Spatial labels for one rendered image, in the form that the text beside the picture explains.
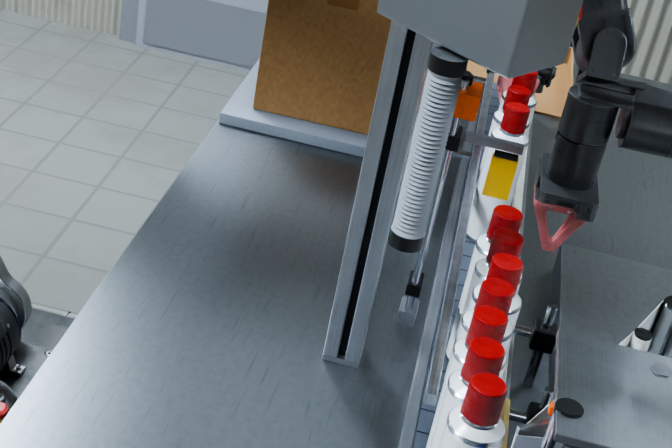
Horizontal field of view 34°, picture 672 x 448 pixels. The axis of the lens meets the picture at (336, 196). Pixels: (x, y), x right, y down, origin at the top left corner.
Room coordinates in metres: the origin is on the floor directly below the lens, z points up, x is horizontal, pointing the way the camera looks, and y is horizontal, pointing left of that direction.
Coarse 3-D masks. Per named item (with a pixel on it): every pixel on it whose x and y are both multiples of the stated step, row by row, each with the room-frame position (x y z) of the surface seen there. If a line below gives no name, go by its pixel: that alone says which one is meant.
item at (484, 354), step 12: (468, 348) 0.81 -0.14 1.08; (480, 348) 0.80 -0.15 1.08; (492, 348) 0.81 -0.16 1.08; (468, 360) 0.80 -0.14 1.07; (480, 360) 0.79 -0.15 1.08; (492, 360) 0.79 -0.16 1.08; (456, 372) 0.82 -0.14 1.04; (468, 372) 0.80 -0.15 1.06; (492, 372) 0.79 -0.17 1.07; (456, 384) 0.80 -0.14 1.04; (444, 396) 0.81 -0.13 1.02; (456, 396) 0.79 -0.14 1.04; (444, 408) 0.80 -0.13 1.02; (444, 420) 0.79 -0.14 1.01; (432, 444) 0.80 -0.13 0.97
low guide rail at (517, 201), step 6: (528, 132) 1.67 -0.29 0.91; (522, 168) 1.53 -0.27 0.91; (522, 174) 1.51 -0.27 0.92; (522, 180) 1.49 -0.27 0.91; (516, 186) 1.47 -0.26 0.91; (522, 186) 1.47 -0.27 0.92; (516, 192) 1.45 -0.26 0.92; (522, 192) 1.45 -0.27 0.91; (516, 198) 1.43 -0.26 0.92; (522, 198) 1.44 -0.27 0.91; (516, 204) 1.41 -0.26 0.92; (504, 372) 1.01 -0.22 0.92; (504, 378) 1.00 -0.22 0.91
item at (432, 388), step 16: (480, 112) 1.61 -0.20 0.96; (480, 128) 1.55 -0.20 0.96; (464, 192) 1.34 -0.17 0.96; (464, 208) 1.28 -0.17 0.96; (464, 224) 1.24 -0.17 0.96; (464, 240) 1.20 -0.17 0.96; (448, 288) 1.08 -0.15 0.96; (448, 304) 1.05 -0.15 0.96; (448, 320) 1.02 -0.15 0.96; (432, 368) 0.93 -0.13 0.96; (432, 384) 0.90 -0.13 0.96; (432, 400) 0.88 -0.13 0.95
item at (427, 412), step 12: (492, 96) 1.88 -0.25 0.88; (480, 108) 1.81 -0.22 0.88; (492, 108) 1.82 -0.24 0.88; (480, 156) 1.62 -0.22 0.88; (468, 168) 1.57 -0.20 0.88; (456, 228) 1.37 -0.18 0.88; (468, 240) 1.34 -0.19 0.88; (468, 252) 1.31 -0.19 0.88; (468, 264) 1.28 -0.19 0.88; (444, 288) 1.21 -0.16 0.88; (456, 300) 1.19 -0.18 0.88; (456, 312) 1.16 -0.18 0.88; (432, 348) 1.08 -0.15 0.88; (444, 360) 1.06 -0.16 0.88; (444, 372) 1.03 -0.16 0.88; (420, 408) 0.96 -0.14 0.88; (432, 408) 0.96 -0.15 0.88; (420, 420) 0.94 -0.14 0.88; (432, 420) 0.94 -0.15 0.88; (420, 432) 0.92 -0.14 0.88; (420, 444) 0.90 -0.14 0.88
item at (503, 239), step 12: (504, 228) 1.03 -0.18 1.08; (492, 240) 1.01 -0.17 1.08; (504, 240) 1.00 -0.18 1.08; (516, 240) 1.01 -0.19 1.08; (492, 252) 1.00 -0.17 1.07; (504, 252) 1.00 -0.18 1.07; (516, 252) 1.00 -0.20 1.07; (480, 264) 1.01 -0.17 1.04; (480, 276) 1.00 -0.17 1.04; (468, 300) 1.01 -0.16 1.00; (456, 336) 1.01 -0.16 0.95
